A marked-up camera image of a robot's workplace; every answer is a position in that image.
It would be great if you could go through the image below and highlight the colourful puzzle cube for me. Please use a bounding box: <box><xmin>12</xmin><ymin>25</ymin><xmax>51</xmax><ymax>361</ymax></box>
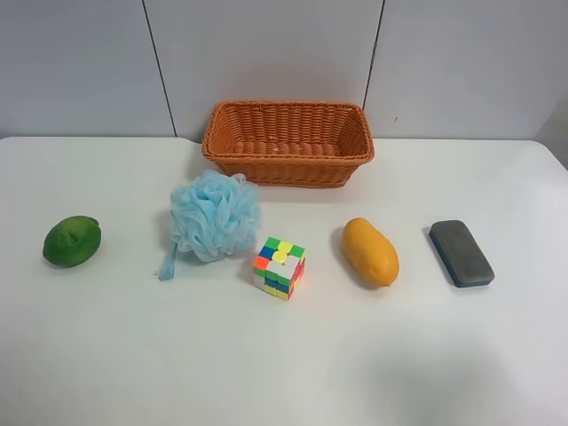
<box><xmin>252</xmin><ymin>237</ymin><xmax>306</xmax><ymax>301</ymax></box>

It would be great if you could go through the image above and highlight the yellow mango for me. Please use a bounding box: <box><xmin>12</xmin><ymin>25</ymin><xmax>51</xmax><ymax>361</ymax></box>
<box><xmin>342</xmin><ymin>217</ymin><xmax>399</xmax><ymax>288</ymax></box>

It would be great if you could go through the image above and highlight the grey blue board eraser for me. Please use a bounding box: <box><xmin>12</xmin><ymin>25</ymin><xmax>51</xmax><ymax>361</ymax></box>
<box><xmin>429</xmin><ymin>220</ymin><xmax>495</xmax><ymax>288</ymax></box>

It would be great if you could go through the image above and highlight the blue mesh bath sponge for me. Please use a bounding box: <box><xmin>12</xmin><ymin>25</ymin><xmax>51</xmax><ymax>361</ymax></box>
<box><xmin>158</xmin><ymin>170</ymin><xmax>262</xmax><ymax>281</ymax></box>

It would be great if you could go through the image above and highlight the green lemon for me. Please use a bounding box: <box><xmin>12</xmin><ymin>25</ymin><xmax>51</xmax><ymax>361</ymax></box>
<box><xmin>43</xmin><ymin>216</ymin><xmax>102</xmax><ymax>268</ymax></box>

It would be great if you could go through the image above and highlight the orange woven basket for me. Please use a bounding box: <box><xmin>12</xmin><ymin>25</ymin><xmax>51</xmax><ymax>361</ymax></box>
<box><xmin>201</xmin><ymin>100</ymin><xmax>375</xmax><ymax>189</ymax></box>

